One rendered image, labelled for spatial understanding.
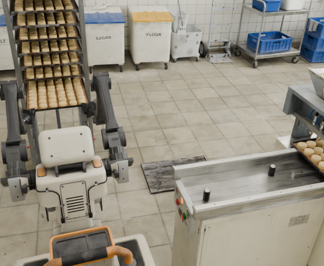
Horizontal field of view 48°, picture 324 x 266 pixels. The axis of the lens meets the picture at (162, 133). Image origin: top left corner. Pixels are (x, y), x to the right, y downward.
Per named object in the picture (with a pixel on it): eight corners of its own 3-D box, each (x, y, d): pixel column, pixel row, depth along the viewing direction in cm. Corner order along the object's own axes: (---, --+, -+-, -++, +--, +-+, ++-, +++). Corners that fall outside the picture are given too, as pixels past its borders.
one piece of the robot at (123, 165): (129, 182, 161) (127, 160, 156) (117, 184, 160) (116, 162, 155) (124, 171, 170) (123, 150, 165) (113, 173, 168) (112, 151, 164)
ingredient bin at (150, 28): (133, 72, 506) (133, 17, 465) (127, 56, 559) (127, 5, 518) (171, 70, 516) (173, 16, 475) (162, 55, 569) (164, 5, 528)
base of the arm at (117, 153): (106, 164, 156) (134, 160, 160) (103, 147, 159) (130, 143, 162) (105, 170, 164) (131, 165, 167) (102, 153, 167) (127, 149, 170)
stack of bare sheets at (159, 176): (202, 157, 342) (203, 154, 340) (219, 184, 310) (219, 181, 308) (140, 165, 328) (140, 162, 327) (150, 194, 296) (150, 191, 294)
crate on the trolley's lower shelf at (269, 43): (275, 43, 583) (277, 30, 572) (290, 50, 554) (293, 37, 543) (245, 46, 565) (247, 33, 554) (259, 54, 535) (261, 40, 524)
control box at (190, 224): (179, 200, 190) (181, 179, 182) (196, 234, 170) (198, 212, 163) (172, 201, 189) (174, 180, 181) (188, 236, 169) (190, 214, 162)
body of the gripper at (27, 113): (31, 108, 221) (25, 114, 215) (34, 123, 226) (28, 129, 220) (21, 107, 222) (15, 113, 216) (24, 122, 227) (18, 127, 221)
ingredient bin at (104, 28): (86, 75, 492) (82, 18, 451) (84, 58, 544) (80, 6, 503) (126, 73, 503) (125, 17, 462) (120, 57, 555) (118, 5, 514)
